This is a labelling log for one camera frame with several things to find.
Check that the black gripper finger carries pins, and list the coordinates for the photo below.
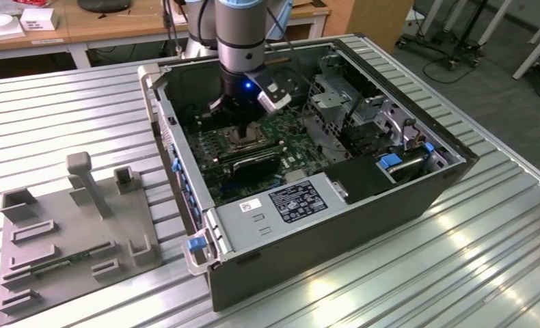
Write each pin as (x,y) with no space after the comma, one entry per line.
(245,131)
(257,130)

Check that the silver CPU plate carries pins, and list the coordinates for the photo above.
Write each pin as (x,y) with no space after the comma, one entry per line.
(250,141)

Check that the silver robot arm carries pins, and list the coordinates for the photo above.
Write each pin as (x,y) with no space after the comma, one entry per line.
(243,51)

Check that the CPU socket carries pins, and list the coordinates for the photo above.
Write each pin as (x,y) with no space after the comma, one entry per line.
(270,140)

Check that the green RAM stick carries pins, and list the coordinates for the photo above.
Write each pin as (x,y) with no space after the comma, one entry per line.
(58,263)
(251,152)
(227,160)

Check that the black graphics card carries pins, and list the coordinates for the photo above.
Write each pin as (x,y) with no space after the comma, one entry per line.
(254,168)

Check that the green motherboard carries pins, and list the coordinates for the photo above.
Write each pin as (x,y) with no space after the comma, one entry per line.
(299,150)

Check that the small silver heatsink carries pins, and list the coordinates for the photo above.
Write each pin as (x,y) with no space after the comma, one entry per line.
(297,176)

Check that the blue card retainer clip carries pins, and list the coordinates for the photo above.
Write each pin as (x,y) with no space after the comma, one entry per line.
(175,166)

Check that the grey metal drive cage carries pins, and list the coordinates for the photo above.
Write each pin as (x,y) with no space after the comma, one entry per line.
(331,102)

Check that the black plastic shroud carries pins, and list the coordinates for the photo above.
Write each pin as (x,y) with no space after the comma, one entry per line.
(359,181)

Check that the grey power supply unit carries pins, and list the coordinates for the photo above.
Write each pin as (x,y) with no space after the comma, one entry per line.
(253,229)

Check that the blue disk carrier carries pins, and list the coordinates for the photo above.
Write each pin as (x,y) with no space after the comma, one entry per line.
(389,161)

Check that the blue case latch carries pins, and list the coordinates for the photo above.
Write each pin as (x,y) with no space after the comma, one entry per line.
(195,245)

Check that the wooden cabinet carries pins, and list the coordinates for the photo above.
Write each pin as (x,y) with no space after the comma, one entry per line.
(378,24)

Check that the blue plastic clip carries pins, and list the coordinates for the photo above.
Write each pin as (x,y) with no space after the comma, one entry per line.
(429,148)

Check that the black round object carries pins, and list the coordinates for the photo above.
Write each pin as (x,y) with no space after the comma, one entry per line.
(103,4)

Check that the black open PC case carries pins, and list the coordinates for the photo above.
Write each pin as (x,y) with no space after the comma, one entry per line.
(325,259)

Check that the grey parts rack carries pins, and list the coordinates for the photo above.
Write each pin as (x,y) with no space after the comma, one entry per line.
(87,232)

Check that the white cardboard box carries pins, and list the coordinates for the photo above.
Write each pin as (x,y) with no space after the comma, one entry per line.
(39,17)

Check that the red packet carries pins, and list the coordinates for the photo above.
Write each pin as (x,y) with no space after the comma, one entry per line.
(33,2)

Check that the black wheeled stand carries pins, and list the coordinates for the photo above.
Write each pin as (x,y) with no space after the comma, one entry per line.
(474,20)

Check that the silver metal bracket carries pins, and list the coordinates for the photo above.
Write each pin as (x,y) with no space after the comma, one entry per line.
(395,118)

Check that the white table frame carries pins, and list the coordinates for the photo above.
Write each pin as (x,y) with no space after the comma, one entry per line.
(494,23)
(539,51)

